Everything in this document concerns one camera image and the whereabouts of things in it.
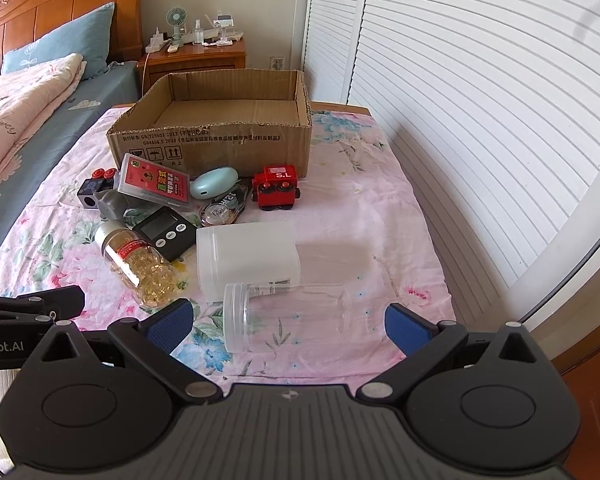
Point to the grey rubber toy figure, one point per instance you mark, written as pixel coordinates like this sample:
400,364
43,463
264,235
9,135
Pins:
112,206

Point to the translucent white plastic container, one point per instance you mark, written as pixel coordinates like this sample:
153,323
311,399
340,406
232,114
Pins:
245,257

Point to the white wall socket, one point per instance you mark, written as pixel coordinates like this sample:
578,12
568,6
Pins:
277,63

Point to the narrow white louvered door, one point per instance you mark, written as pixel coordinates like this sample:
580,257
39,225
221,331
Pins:
330,25

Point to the clear plastic jar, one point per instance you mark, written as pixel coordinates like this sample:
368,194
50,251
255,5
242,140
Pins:
280,317

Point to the pink printed quilt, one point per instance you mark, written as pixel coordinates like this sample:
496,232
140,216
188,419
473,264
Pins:
20,110

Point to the wooden nightstand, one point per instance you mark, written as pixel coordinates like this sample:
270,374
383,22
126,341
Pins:
200,60

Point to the clear bottle of gold capsules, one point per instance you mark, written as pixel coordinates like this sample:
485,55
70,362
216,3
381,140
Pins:
135,265

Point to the red label plastic case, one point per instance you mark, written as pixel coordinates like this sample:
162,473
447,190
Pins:
152,182

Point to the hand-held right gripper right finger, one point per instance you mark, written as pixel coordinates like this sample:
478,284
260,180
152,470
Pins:
405,331

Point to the black digital timer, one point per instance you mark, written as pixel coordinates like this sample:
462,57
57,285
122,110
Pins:
162,232

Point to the wide white louvered door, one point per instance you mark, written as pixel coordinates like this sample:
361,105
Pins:
480,110

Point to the blue bed sheet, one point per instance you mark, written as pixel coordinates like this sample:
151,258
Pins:
95,95

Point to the wooden bed headboard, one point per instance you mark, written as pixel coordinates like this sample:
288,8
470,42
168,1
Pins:
55,5

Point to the white remote control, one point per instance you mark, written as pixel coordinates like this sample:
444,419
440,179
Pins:
173,49

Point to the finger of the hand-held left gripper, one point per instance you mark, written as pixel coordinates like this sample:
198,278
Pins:
55,301

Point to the black toy block red buttons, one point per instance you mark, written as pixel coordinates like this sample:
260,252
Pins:
92,190

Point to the white power strip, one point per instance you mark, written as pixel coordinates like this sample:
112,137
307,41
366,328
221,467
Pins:
156,44

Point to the brown cardboard box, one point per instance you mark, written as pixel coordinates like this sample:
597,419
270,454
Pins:
230,150

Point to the small green desk fan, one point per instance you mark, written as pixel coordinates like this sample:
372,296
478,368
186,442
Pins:
175,17

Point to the mint green earbud case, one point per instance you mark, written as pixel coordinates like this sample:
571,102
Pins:
212,183

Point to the large blue pillow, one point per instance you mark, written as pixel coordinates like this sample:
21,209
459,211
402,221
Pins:
65,35

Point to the clear spray bottle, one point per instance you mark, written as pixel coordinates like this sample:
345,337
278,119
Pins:
198,34

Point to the clear correction tape dispenser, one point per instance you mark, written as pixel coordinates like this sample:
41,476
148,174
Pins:
220,212

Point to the white desk stand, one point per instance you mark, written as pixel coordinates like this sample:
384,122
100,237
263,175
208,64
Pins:
223,25

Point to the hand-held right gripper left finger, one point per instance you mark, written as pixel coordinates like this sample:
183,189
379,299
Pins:
169,329

